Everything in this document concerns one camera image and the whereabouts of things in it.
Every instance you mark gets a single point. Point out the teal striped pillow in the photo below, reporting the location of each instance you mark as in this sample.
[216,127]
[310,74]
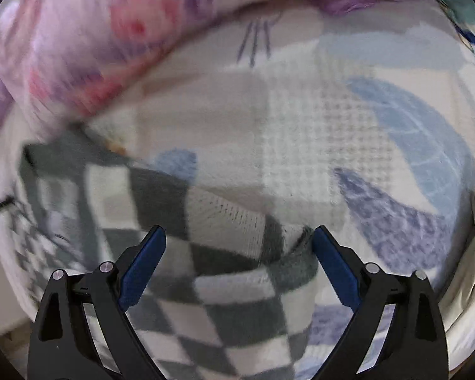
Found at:
[471,19]

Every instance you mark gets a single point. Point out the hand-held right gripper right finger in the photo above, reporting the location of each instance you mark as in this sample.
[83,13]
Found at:
[334,269]

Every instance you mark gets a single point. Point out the leaf print bed sheet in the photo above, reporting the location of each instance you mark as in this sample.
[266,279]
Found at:
[340,126]

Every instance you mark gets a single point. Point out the purple floral quilt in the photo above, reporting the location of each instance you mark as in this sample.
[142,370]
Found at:
[103,47]

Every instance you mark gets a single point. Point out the grey white checkered cardigan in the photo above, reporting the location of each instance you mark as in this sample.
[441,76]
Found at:
[221,316]

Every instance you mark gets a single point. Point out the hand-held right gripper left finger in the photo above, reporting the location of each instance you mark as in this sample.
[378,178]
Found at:
[144,269]

